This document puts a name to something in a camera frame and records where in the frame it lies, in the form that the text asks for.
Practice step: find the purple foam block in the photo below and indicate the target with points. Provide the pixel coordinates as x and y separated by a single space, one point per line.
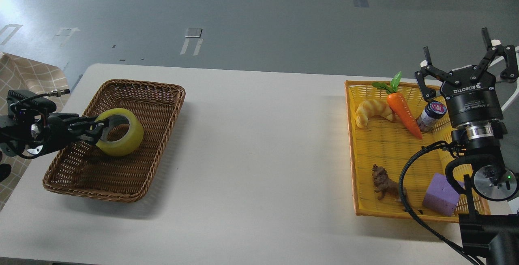
440 196

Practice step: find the yellow plastic basket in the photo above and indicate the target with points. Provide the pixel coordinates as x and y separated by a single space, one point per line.
390 145

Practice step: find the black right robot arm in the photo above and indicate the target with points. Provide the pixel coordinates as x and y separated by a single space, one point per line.
478 167

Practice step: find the toy croissant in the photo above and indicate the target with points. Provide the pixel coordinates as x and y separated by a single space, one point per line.
372 108

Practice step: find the yellow tape roll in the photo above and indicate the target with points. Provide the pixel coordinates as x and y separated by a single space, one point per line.
128 142

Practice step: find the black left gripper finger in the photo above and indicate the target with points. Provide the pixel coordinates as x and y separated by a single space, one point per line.
92 138
92 124

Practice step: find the brown toy lion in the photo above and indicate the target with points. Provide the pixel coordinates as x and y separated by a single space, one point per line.
383 184

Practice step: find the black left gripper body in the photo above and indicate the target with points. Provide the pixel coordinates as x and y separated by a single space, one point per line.
57 132

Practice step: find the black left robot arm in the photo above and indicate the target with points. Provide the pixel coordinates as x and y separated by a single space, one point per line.
32 126

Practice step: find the brown wicker basket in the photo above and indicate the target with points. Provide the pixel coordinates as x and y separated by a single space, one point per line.
85 170

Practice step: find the small dark jar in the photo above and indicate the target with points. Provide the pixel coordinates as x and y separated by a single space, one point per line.
431 114

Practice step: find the grey floor plate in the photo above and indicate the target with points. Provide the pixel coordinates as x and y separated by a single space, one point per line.
193 33

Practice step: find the orange toy carrot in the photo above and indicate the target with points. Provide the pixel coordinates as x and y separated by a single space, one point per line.
398 104

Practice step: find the beige checkered cloth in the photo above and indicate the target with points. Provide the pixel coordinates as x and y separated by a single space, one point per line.
22 73

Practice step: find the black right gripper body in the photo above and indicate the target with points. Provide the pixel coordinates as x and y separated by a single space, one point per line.
470 101

